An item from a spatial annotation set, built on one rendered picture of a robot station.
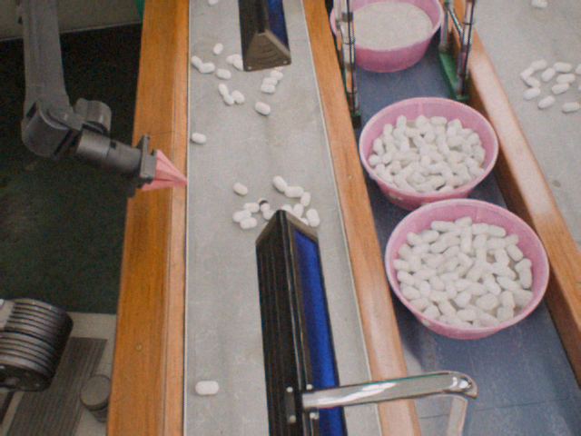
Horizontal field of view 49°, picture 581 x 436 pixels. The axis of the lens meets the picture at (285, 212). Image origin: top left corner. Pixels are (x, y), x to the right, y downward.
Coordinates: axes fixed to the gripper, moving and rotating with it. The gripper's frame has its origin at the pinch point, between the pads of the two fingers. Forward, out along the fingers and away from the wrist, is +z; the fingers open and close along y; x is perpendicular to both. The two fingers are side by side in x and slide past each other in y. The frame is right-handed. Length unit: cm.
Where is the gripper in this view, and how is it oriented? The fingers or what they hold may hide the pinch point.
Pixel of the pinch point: (182, 182)
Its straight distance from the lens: 117.5
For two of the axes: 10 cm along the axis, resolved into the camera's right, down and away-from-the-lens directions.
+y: -0.6, -7.7, 6.3
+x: -5.4, 5.6, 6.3
